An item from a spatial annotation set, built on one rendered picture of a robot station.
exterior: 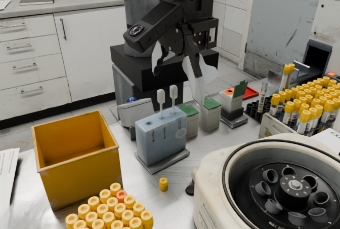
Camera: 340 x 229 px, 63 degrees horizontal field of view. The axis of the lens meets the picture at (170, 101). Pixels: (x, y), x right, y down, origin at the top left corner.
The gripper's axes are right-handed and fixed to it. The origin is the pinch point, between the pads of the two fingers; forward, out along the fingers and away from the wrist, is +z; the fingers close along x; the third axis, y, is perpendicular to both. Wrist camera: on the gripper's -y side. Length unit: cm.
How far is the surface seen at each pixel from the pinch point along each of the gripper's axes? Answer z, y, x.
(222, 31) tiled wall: 72, 212, 186
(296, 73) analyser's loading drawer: 9.2, 46.4, 0.6
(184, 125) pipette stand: 7.6, 1.4, -2.0
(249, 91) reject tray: 14.9, 34.9, 7.7
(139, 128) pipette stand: 5.7, -8.0, 0.0
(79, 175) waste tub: 8.9, -21.1, -1.5
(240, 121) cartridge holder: 13.7, 19.1, -2.5
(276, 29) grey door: 48, 197, 106
